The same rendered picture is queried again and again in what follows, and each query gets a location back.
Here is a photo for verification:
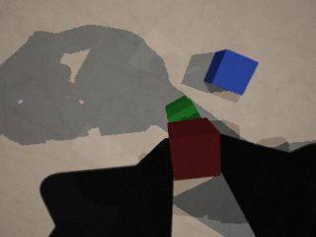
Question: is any green block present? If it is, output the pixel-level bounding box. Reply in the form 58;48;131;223
165;95;187;113
167;98;201;122

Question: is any dark red block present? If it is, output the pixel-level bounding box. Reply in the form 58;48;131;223
167;118;221;181

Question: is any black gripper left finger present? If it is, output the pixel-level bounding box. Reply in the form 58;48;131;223
39;138;174;237

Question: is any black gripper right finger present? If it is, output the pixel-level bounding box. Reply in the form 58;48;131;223
219;133;316;237

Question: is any blue cube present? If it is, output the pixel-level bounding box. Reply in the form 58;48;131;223
203;49;259;95

